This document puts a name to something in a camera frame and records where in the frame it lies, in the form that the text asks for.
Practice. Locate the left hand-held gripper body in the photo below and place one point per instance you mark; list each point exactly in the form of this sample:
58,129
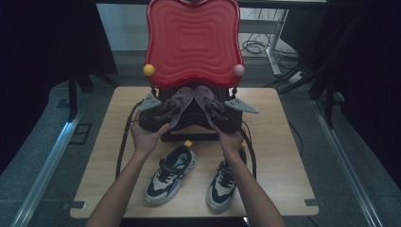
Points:
151,118

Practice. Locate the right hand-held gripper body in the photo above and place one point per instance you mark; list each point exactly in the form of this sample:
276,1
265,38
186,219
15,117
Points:
230,123

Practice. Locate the navy and white sneaker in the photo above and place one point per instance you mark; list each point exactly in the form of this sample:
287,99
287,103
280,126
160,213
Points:
222,189
170,176

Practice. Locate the red and black shoe rack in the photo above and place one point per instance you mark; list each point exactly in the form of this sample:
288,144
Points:
194,41

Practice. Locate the person's right hand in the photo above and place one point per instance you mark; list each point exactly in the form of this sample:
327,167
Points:
231,142

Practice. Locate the person's left hand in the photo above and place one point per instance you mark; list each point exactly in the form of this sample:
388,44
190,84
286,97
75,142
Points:
145,140

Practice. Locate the white power strip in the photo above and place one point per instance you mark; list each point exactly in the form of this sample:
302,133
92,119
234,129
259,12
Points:
297,76

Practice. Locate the black tripod stand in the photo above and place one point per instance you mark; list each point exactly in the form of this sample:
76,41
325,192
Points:
73,91

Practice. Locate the white desk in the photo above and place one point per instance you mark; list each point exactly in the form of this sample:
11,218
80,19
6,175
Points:
271,26

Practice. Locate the black curtain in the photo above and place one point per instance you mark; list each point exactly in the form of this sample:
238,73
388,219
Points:
41,47
362,63

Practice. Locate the metal floor rail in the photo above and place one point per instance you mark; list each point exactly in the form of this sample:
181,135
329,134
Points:
47,167
343,164

